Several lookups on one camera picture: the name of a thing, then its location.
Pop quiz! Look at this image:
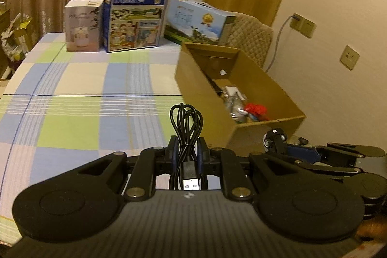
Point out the small open cardboard box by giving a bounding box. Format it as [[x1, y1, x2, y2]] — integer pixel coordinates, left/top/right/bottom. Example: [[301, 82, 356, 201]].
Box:
[[13, 20, 37, 52]]

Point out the quilted beige chair cover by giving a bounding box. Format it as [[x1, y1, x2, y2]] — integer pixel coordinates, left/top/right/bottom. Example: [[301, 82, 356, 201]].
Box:
[[226, 12, 274, 67]]

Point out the red toy figure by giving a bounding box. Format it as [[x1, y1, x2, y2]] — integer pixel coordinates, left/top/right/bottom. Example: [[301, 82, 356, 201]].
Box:
[[243, 103, 268, 121]]

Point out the checkered table cloth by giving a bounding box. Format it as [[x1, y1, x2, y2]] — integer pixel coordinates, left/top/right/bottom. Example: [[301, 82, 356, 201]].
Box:
[[1, 33, 182, 245]]

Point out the light blue milk box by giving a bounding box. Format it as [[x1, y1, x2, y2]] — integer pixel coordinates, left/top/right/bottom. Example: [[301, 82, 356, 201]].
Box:
[[164, 0, 236, 46]]

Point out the white square night light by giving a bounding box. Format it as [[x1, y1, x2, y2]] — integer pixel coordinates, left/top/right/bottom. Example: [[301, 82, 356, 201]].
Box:
[[224, 86, 246, 101]]

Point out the black charger cable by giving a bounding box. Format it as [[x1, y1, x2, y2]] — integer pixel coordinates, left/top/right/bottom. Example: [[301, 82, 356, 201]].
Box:
[[264, 15, 298, 74]]

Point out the small black toy car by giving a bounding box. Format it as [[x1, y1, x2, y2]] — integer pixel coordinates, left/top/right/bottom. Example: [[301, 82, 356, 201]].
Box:
[[262, 128, 287, 155]]

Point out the wall socket with plug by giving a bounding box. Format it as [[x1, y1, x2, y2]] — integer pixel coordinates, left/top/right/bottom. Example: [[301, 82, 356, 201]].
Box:
[[290, 13, 304, 32]]

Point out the wall switch plate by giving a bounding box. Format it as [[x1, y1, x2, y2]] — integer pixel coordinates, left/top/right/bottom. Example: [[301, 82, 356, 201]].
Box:
[[339, 45, 359, 71]]

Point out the person's right hand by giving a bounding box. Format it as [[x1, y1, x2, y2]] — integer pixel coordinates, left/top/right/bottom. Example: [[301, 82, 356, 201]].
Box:
[[356, 215, 387, 243]]

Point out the silver green foil pouch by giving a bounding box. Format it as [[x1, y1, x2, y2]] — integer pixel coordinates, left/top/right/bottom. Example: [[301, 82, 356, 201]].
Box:
[[224, 92, 248, 123]]

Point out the brown cardboard box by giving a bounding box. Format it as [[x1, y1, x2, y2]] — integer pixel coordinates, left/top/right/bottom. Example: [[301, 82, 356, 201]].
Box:
[[175, 43, 306, 156]]

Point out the wall socket plain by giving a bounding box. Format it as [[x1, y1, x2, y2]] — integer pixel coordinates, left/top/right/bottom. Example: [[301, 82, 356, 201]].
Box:
[[300, 18, 316, 39]]

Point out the dark blue milk carton box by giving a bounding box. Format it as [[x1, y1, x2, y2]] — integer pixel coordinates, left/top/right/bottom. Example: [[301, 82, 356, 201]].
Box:
[[103, 0, 168, 52]]

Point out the white humidifier box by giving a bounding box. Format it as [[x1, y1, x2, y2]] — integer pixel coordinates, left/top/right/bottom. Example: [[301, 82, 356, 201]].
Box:
[[64, 0, 104, 52]]

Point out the black usb cable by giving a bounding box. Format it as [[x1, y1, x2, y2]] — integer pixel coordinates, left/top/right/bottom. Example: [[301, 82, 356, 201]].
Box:
[[168, 102, 209, 192]]

